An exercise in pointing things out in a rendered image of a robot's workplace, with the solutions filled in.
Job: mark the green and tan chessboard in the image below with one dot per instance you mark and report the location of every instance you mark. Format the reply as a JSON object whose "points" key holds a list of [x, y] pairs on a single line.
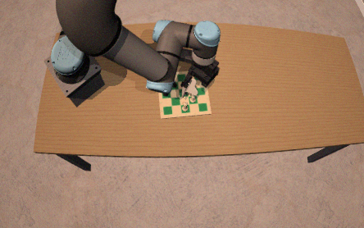
{"points": [[171, 105]]}

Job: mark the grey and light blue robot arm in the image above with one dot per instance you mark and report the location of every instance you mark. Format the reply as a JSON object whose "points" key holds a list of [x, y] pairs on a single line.
{"points": [[92, 27]]}

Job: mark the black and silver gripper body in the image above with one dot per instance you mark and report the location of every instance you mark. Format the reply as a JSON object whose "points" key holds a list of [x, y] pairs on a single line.
{"points": [[204, 72]]}

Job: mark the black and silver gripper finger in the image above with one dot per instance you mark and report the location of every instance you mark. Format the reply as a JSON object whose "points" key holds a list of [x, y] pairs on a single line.
{"points": [[189, 85]]}

